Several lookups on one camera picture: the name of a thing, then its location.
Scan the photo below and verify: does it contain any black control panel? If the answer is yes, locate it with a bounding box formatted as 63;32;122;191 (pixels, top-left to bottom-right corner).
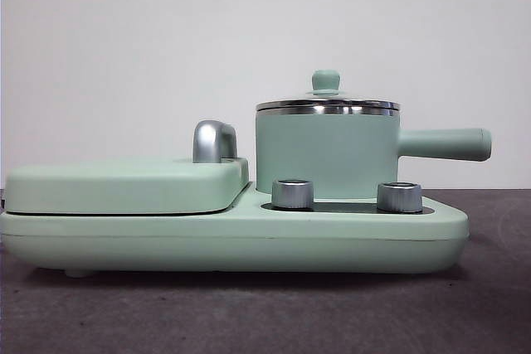
261;200;436;215

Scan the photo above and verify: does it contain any glass lid with mint knob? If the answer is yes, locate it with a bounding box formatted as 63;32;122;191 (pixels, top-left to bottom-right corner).
255;70;402;117

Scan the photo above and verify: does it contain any silver control dial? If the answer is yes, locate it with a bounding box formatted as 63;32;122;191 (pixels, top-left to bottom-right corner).
271;178;316;209
377;181;424;212

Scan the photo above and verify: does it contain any mint green handled pot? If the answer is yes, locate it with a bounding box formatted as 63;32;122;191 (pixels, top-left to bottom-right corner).
254;99;493;201

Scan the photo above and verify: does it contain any mint green hinged grill cover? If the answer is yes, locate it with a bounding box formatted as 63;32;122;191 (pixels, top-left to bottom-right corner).
3;156;251;216

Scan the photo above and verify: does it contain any mint green breakfast machine base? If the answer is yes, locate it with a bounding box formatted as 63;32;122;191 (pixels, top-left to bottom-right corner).
0;182;471;279

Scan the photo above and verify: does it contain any silver grill cover handle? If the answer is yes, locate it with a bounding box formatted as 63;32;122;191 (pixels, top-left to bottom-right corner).
192;119;239;163

